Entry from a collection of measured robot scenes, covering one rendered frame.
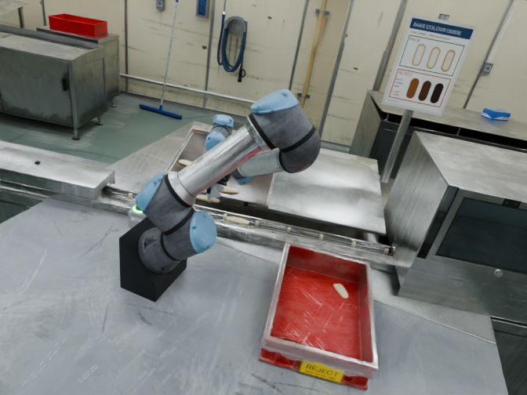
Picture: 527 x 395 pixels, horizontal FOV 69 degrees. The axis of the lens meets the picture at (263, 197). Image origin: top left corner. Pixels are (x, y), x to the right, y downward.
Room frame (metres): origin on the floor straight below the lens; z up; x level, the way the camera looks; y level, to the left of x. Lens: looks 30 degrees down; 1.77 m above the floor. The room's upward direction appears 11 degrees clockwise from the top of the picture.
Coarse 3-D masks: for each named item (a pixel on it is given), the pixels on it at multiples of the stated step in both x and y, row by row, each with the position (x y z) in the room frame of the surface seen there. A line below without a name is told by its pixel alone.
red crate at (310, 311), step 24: (288, 288) 1.05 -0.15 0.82; (312, 288) 1.07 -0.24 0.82; (288, 312) 0.93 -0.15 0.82; (312, 312) 0.95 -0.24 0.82; (336, 312) 0.98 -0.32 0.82; (288, 336) 0.83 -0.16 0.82; (312, 336) 0.85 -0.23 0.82; (336, 336) 0.87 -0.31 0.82; (360, 336) 0.89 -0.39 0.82; (264, 360) 0.73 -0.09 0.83; (288, 360) 0.73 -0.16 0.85; (360, 360) 0.80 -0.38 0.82; (360, 384) 0.71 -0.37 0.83
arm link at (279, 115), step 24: (264, 96) 1.06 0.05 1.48; (288, 96) 0.99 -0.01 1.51; (264, 120) 0.97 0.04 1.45; (288, 120) 0.97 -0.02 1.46; (240, 144) 0.96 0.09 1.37; (264, 144) 0.96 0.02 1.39; (288, 144) 0.97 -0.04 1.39; (192, 168) 0.94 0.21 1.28; (216, 168) 0.94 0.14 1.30; (144, 192) 0.89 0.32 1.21; (168, 192) 0.90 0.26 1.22; (192, 192) 0.92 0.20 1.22; (168, 216) 0.88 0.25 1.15
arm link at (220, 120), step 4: (216, 116) 1.37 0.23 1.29; (220, 116) 1.38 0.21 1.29; (224, 116) 1.39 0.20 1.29; (228, 116) 1.40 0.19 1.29; (216, 120) 1.35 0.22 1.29; (220, 120) 1.34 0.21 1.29; (224, 120) 1.35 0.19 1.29; (228, 120) 1.35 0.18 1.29; (232, 120) 1.37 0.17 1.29; (216, 124) 1.35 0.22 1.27; (220, 124) 1.34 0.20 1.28; (224, 124) 1.34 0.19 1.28; (228, 124) 1.35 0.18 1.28; (232, 124) 1.37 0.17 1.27; (228, 128) 1.35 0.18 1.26; (232, 128) 1.38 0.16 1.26
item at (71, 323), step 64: (0, 256) 0.94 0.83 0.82; (64, 256) 0.99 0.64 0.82; (192, 256) 1.12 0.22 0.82; (0, 320) 0.70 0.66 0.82; (64, 320) 0.74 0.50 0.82; (128, 320) 0.78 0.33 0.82; (192, 320) 0.83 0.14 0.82; (256, 320) 0.88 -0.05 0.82; (384, 320) 0.99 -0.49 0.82; (0, 384) 0.53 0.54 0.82; (64, 384) 0.56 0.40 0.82; (128, 384) 0.59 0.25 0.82; (192, 384) 0.62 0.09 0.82; (256, 384) 0.66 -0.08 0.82; (320, 384) 0.69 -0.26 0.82; (384, 384) 0.73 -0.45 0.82; (448, 384) 0.77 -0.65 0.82
